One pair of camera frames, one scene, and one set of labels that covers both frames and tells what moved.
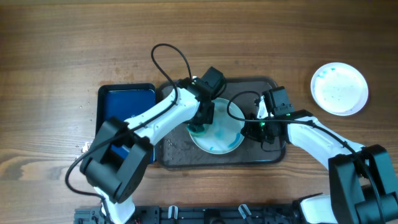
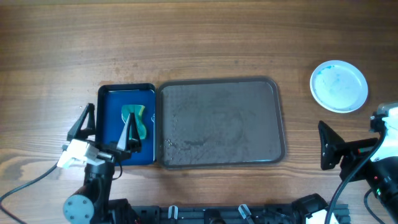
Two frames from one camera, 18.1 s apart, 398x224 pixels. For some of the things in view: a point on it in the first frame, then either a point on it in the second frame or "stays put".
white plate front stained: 224,135 to 339,86
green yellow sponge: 196,129 to 137,109
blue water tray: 123,101 stays put
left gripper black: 208,121 to 112,150
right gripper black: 253,132 to 342,150
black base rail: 288,213 stays put
